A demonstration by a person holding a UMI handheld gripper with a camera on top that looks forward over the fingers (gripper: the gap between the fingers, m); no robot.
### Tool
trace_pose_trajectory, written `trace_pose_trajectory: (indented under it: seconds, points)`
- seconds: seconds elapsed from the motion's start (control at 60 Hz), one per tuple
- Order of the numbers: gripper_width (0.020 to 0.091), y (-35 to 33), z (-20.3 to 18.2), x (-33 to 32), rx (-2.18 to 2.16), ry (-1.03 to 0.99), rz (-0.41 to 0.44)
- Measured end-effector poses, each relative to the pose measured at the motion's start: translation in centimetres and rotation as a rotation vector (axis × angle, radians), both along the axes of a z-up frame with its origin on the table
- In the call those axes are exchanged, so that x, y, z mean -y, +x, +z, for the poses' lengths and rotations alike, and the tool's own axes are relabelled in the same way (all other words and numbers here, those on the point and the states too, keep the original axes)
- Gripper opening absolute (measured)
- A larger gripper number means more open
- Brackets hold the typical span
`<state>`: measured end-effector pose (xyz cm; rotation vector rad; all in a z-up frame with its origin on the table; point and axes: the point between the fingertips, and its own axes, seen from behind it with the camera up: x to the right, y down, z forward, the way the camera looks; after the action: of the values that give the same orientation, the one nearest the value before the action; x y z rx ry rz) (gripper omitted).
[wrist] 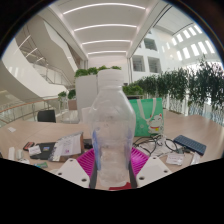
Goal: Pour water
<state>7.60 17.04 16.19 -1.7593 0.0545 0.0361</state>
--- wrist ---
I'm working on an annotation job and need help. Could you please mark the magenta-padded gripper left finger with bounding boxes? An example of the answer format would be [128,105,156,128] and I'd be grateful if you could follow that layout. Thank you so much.
[54,148,99,188]

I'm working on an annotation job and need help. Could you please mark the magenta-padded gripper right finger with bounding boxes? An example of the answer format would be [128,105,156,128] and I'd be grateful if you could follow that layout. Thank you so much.
[128,146,173,189]

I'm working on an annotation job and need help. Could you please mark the clear plastic water bottle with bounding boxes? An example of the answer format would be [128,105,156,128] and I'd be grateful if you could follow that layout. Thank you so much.
[88,68,137,188]

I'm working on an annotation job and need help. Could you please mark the white label card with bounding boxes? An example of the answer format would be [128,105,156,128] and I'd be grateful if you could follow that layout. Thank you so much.
[165,152,185,167]

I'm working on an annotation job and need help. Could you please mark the brown board with papers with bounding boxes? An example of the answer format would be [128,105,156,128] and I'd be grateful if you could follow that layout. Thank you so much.
[48,131,85,163]

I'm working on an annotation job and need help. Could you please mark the teal marker pen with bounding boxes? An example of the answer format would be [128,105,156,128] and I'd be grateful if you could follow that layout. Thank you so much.
[33,162,49,169]

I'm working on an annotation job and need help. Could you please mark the black flat pouch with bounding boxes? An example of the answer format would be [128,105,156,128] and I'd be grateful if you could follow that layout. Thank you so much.
[29,141,57,161]

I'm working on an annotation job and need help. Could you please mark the black power adapter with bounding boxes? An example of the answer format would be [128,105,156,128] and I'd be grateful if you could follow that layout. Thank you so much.
[83,139,94,149]

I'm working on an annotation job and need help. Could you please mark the clear plastic packet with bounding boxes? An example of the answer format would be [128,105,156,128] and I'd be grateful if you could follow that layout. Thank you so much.
[189,151,203,166]

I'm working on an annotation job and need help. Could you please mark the dark blue flat keyboard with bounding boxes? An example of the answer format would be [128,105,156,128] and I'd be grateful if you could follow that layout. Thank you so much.
[173,134,208,156]

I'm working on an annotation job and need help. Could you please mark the small red black box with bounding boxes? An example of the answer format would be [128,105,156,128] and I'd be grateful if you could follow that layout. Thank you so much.
[22,141,36,152]

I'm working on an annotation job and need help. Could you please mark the green tote bag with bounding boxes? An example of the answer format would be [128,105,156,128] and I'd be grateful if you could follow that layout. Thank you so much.
[128,97,165,138]

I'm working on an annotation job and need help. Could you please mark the white chair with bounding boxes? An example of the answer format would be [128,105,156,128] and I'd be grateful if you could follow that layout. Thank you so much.
[79,106,93,124]

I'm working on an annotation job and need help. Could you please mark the black chair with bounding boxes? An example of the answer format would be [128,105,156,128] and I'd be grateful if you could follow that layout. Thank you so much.
[37,109,57,124]

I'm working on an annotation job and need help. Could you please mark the potted plants by railing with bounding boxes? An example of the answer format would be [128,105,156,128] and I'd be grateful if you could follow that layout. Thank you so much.
[57,89,77,101]

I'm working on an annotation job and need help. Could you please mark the white cabinet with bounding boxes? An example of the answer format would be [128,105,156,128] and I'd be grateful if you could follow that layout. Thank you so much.
[74,73,101,121]

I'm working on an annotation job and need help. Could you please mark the green hedge plant row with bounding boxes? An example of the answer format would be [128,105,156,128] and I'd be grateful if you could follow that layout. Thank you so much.
[122,58,224,118]

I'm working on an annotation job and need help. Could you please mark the green plants atop cabinet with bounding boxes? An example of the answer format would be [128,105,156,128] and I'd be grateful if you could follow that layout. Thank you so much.
[74,65,123,78]

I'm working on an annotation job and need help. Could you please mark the tangled black cables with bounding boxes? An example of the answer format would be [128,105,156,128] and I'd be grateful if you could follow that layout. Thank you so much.
[132,133,184,158]

